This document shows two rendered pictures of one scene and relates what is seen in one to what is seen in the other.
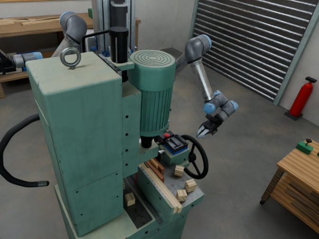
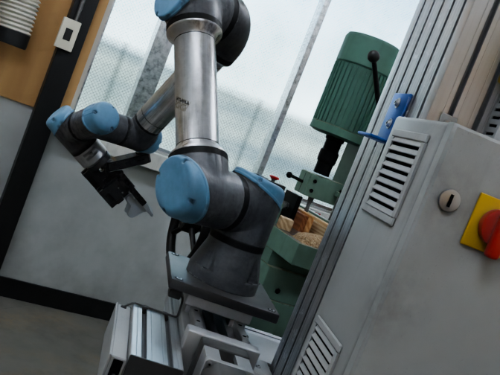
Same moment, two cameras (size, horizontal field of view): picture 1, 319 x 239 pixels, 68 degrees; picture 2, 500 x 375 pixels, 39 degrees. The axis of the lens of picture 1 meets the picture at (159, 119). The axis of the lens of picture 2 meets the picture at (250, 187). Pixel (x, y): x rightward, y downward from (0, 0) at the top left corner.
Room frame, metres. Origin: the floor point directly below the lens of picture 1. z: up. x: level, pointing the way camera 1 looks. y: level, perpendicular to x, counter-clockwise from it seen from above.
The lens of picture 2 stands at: (2.95, 0.40, 1.14)
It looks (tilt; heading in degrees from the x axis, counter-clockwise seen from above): 5 degrees down; 194
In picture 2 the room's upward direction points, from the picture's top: 22 degrees clockwise
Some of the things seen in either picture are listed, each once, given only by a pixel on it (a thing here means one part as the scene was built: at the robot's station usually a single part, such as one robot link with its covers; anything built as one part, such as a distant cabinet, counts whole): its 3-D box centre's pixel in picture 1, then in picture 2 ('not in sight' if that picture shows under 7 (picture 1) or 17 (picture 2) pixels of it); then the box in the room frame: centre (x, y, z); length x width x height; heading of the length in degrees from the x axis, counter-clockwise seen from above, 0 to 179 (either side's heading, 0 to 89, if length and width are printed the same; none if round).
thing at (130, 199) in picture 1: (129, 199); not in sight; (0.68, 0.10, 0.82); 0.04 x 0.04 x 0.04; 30
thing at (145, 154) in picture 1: (142, 152); (320, 190); (0.81, 0.07, 1.03); 0.14 x 0.07 x 0.09; 129
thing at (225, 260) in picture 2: not in sight; (229, 258); (1.57, 0.06, 0.87); 0.15 x 0.15 x 0.10
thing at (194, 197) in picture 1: (158, 162); (268, 228); (0.90, -0.02, 0.87); 0.61 x 0.30 x 0.06; 39
